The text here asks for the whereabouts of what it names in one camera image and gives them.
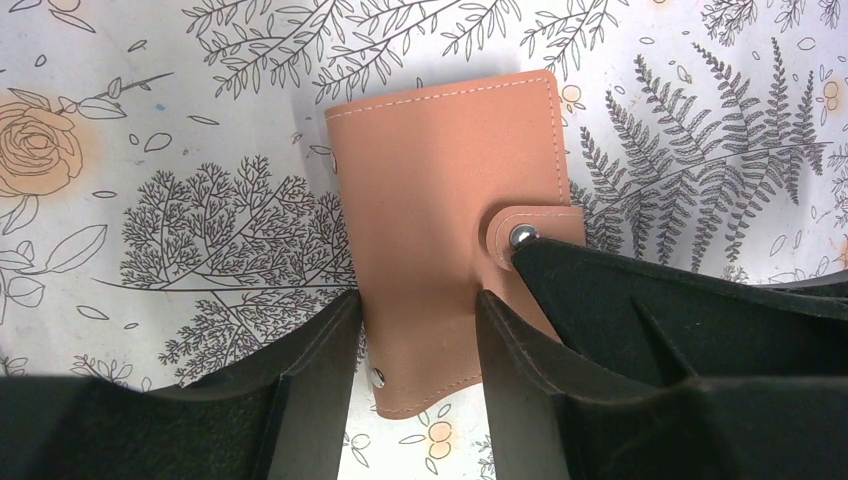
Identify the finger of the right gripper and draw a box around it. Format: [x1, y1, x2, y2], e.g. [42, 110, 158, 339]
[512, 239, 847, 387]

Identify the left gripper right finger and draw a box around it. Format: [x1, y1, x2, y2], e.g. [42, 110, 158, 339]
[476, 291, 847, 479]

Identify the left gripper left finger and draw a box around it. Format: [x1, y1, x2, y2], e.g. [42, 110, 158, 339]
[1, 291, 362, 479]

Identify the brown leather card holder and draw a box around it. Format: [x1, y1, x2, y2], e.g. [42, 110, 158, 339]
[324, 70, 585, 420]

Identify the floral table mat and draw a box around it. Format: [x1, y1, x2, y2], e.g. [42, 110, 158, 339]
[1, 1, 847, 479]

